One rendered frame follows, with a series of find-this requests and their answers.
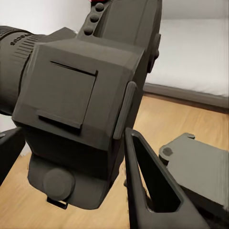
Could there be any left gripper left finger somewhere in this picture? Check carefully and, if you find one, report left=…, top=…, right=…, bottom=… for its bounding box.
left=0, top=127, right=26, bottom=186

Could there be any camera tripod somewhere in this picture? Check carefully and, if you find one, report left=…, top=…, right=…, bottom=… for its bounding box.
left=124, top=133, right=229, bottom=229

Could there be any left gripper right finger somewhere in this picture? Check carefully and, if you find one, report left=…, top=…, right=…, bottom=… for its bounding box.
left=124, top=127, right=211, bottom=229

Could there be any digital camera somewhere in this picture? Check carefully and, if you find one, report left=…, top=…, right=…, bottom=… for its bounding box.
left=0, top=0, right=162, bottom=210

